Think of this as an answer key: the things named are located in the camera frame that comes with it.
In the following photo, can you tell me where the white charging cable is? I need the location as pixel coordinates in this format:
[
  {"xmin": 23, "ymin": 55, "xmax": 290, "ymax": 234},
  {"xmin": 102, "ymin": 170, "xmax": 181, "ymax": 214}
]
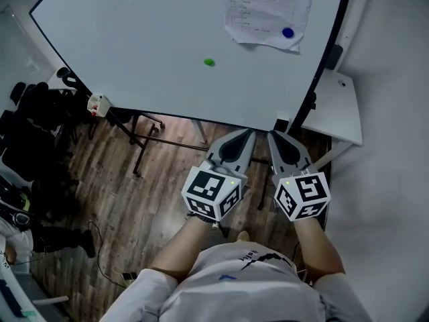
[{"xmin": 111, "ymin": 264, "xmax": 132, "ymax": 286}]

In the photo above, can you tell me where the black mesh office chair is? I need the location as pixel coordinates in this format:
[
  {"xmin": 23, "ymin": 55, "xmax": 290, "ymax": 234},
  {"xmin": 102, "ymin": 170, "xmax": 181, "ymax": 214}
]
[{"xmin": 147, "ymin": 112, "xmax": 166, "ymax": 136}]

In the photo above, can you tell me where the white whiteboard on stand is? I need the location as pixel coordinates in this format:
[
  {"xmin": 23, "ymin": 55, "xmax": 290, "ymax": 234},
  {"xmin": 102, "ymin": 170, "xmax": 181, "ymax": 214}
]
[{"xmin": 29, "ymin": 0, "xmax": 355, "ymax": 211}]

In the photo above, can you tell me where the person's right forearm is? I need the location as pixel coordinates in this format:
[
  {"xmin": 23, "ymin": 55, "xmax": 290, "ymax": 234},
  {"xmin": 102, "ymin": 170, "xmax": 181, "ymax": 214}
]
[{"xmin": 294, "ymin": 218, "xmax": 347, "ymax": 284}]

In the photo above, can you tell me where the white printed paper sheet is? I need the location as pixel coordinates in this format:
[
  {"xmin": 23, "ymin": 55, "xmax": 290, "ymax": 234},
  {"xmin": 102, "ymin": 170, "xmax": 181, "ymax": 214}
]
[{"xmin": 220, "ymin": 0, "xmax": 316, "ymax": 52}]

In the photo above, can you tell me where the white box with red button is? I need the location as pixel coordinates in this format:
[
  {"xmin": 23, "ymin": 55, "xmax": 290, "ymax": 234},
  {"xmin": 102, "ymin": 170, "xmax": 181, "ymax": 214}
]
[{"xmin": 86, "ymin": 93, "xmax": 112, "ymax": 118}]

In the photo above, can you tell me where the white desk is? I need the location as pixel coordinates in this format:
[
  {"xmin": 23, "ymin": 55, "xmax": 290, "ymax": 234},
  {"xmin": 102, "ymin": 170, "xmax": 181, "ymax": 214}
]
[
  {"xmin": 46, "ymin": 66, "xmax": 81, "ymax": 92},
  {"xmin": 0, "ymin": 263, "xmax": 71, "ymax": 322},
  {"xmin": 300, "ymin": 70, "xmax": 364, "ymax": 170},
  {"xmin": 191, "ymin": 119, "xmax": 209, "ymax": 144}
]

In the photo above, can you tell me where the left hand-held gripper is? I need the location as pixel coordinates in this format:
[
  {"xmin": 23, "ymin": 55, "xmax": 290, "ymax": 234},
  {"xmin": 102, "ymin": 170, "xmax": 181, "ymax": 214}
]
[{"xmin": 180, "ymin": 129, "xmax": 257, "ymax": 223}]

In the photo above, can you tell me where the person's left forearm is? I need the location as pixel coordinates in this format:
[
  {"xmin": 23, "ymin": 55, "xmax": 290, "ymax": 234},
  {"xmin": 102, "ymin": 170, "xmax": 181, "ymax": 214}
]
[{"xmin": 149, "ymin": 215, "xmax": 215, "ymax": 283}]

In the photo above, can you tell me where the black whiteboard eraser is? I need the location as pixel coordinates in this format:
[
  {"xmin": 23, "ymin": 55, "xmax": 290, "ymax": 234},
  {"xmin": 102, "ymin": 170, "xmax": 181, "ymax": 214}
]
[{"xmin": 273, "ymin": 112, "xmax": 291, "ymax": 133}]

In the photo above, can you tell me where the black floor cable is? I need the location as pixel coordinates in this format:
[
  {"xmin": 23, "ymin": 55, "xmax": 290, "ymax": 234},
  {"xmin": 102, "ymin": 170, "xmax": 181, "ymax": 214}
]
[{"xmin": 87, "ymin": 220, "xmax": 128, "ymax": 288}]

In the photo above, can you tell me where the cluster of black office chairs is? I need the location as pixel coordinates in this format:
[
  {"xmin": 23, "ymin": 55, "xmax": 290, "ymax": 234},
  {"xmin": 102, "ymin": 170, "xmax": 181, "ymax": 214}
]
[{"xmin": 0, "ymin": 67, "xmax": 101, "ymax": 221}]

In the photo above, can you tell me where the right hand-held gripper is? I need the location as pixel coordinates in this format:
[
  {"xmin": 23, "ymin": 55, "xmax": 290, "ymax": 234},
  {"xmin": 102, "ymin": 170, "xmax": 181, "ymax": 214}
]
[{"xmin": 266, "ymin": 131, "xmax": 332, "ymax": 222}]

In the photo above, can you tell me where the person's white t-shirt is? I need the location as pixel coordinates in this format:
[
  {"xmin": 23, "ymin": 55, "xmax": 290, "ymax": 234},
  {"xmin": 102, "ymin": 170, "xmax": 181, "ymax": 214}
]
[{"xmin": 100, "ymin": 241, "xmax": 373, "ymax": 322}]

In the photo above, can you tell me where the dark flat device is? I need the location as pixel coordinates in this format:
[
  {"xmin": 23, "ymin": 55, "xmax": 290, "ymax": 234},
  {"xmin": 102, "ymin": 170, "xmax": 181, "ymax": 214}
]
[{"xmin": 0, "ymin": 278, "xmax": 24, "ymax": 318}]

